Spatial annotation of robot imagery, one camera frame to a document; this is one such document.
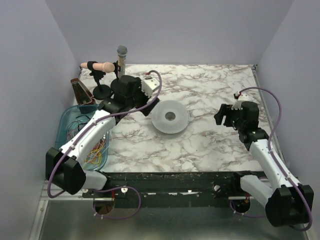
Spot black wire in tray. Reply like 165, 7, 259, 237
74, 114, 93, 131

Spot white perforated cable spool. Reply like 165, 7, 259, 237
151, 100, 190, 135

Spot black stand of pink microphone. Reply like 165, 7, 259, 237
87, 61, 112, 100

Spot teal transparent plastic tray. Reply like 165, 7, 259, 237
54, 104, 111, 171

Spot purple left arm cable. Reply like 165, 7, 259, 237
46, 70, 163, 221

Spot brown wooden metronome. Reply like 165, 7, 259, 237
70, 78, 96, 106

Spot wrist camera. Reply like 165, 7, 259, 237
141, 76, 160, 98
231, 92, 251, 110

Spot black stand of grey microphone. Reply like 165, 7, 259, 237
110, 61, 126, 96

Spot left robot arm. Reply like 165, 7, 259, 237
45, 75, 163, 198

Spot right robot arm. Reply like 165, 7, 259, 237
214, 101, 314, 230

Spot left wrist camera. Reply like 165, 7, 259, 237
141, 76, 160, 98

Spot grey mesh microphone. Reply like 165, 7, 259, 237
117, 45, 128, 78

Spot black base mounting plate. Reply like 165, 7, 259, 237
51, 171, 276, 209

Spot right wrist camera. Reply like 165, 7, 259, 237
231, 92, 251, 110

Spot yellow wire in tray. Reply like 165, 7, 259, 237
84, 148, 103, 167

